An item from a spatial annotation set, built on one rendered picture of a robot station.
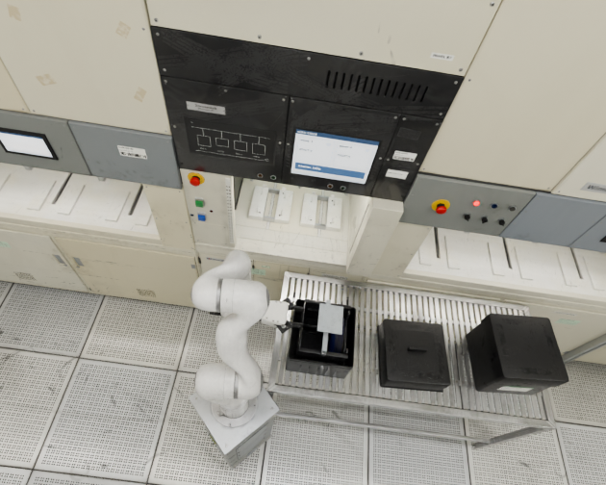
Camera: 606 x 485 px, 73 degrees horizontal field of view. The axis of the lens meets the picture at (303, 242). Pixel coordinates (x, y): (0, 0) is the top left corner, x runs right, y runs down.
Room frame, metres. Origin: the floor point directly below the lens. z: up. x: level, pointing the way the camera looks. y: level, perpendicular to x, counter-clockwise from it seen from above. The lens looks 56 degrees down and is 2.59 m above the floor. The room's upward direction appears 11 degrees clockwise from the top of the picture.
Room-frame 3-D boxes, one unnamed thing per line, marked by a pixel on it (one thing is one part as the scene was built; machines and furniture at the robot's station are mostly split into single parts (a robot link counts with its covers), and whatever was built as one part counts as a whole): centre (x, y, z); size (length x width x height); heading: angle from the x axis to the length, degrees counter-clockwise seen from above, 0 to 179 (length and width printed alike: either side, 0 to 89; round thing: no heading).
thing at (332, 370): (0.68, -0.16, 0.85); 0.28 x 0.28 x 0.17; 3
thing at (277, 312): (0.66, 0.06, 1.06); 0.11 x 0.10 x 0.07; 93
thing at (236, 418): (0.36, 0.15, 0.85); 0.19 x 0.19 x 0.18
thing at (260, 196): (1.34, 0.20, 0.89); 0.22 x 0.21 x 0.04; 4
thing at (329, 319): (0.68, -0.16, 0.93); 0.24 x 0.20 x 0.32; 3
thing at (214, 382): (0.35, 0.18, 1.07); 0.19 x 0.12 x 0.24; 99
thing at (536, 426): (0.78, -0.60, 0.38); 1.30 x 0.60 x 0.76; 94
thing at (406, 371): (0.71, -0.60, 0.83); 0.29 x 0.29 x 0.13; 6
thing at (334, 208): (1.36, -0.07, 0.89); 0.22 x 0.21 x 0.04; 4
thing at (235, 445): (0.36, 0.15, 0.38); 0.28 x 0.28 x 0.76; 49
